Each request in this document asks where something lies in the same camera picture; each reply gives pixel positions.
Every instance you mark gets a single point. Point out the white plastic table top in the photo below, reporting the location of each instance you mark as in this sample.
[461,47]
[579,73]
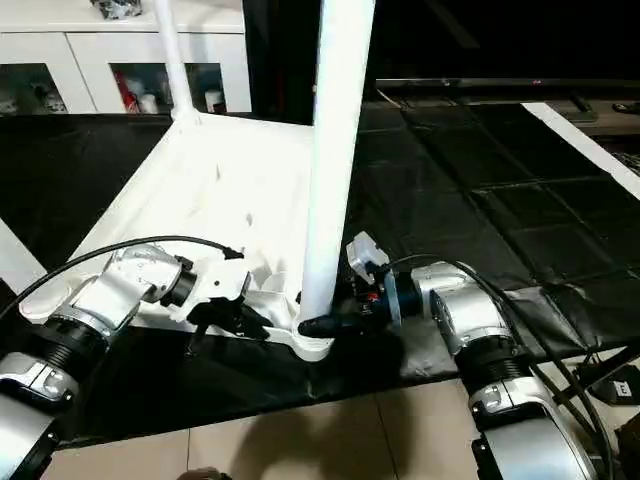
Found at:
[220,180]

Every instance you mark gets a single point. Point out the white plastic table leg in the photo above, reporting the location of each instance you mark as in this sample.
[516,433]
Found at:
[335,140]
[174,60]
[18,255]

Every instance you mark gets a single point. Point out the black work mat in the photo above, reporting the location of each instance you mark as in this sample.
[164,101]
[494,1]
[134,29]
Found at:
[480,200]

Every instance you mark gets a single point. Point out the red bottle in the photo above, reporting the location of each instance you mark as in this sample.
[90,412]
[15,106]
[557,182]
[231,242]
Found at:
[130,100]

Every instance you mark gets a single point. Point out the black flat bar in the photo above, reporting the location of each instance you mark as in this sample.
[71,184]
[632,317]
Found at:
[500,85]

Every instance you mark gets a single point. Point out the white board strip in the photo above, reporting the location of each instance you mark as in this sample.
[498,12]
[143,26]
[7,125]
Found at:
[585,145]

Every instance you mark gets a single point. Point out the white cabinet with glass doors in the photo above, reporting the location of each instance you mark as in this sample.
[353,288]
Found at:
[80,40]

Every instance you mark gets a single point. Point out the black bundle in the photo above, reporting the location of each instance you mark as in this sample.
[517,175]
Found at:
[117,8]

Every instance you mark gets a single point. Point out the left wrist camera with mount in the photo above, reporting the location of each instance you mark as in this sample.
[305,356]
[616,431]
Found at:
[210,282]

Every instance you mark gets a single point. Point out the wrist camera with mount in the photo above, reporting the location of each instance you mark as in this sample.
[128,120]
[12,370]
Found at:
[210,282]
[366,255]

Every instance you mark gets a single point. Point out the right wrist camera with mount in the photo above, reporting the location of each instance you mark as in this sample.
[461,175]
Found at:
[366,255]

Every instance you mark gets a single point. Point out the black metal frame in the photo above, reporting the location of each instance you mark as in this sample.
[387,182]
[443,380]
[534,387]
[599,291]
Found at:
[595,375]

